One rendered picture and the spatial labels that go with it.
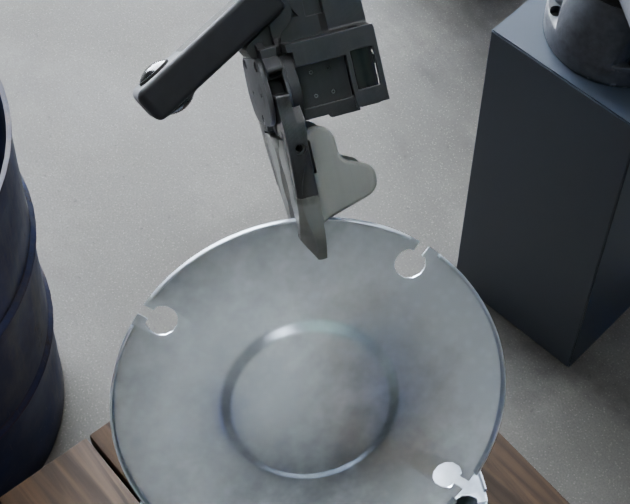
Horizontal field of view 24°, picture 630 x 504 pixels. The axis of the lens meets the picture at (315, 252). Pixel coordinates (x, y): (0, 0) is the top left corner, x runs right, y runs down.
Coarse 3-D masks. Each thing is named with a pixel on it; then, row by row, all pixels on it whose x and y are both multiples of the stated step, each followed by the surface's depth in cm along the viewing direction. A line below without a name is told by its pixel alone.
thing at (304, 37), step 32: (288, 0) 97; (320, 0) 97; (352, 0) 97; (288, 32) 97; (320, 32) 97; (352, 32) 96; (256, 64) 96; (288, 64) 95; (320, 64) 97; (352, 64) 96; (256, 96) 99; (320, 96) 97; (352, 96) 98; (384, 96) 97
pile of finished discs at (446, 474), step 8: (448, 464) 123; (456, 464) 123; (440, 472) 123; (448, 472) 123; (456, 472) 123; (480, 472) 122; (440, 480) 122; (448, 480) 122; (456, 480) 122; (464, 480) 122; (472, 480) 122; (480, 480) 122; (464, 488) 122; (472, 488) 122; (480, 488) 122; (456, 496) 121; (464, 496) 123; (472, 496) 121; (480, 496) 121
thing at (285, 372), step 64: (256, 256) 101; (384, 256) 103; (192, 320) 102; (256, 320) 103; (320, 320) 104; (384, 320) 104; (448, 320) 105; (128, 384) 104; (192, 384) 104; (256, 384) 104; (320, 384) 105; (384, 384) 106; (448, 384) 107; (128, 448) 106; (192, 448) 106; (256, 448) 106; (320, 448) 107; (384, 448) 109; (448, 448) 109
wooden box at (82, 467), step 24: (96, 432) 129; (72, 456) 127; (96, 456) 127; (504, 456) 127; (24, 480) 126; (48, 480) 126; (72, 480) 126; (96, 480) 126; (120, 480) 126; (504, 480) 126; (528, 480) 126
